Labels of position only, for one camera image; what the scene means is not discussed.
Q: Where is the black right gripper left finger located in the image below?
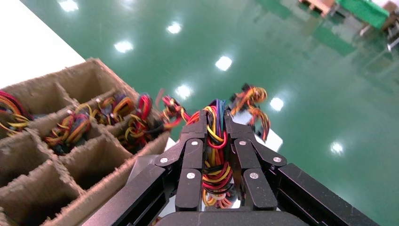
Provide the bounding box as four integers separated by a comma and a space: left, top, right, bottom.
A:
155, 109, 208, 213

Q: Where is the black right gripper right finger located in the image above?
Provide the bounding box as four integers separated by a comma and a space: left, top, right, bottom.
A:
224, 109, 288, 212

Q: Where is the grey power supply with cables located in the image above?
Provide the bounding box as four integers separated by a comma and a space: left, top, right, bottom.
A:
92, 93, 136, 125
159, 93, 192, 129
187, 99, 239, 210
229, 82, 284, 153

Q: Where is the brown cardboard divider box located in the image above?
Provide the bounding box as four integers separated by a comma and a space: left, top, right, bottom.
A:
0, 57, 171, 226

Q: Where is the wooden pallet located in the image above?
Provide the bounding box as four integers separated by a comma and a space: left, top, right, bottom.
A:
297, 0, 336, 17

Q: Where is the grey metal cart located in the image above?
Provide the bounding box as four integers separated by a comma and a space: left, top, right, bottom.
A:
383, 22, 399, 52

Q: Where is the green table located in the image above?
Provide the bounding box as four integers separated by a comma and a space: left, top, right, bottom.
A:
335, 0, 390, 29

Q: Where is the wire bundle right compartment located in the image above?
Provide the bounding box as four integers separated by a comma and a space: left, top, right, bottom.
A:
120, 93, 166, 153

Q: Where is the wire bundle compartment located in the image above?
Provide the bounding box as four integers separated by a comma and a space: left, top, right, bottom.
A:
43, 104, 93, 155
0, 90, 33, 138
120, 93, 166, 153

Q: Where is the wire bundle middle compartment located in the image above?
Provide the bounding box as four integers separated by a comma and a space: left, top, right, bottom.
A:
43, 104, 93, 155

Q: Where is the wire bundle far left compartment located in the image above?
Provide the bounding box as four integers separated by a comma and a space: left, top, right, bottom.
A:
0, 90, 33, 138

